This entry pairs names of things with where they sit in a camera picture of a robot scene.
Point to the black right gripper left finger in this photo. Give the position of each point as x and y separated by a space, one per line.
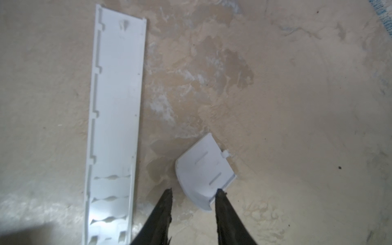
155 230

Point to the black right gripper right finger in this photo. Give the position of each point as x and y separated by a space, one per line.
230 229

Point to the small curved white battery cover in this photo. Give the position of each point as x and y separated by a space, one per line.
202 170

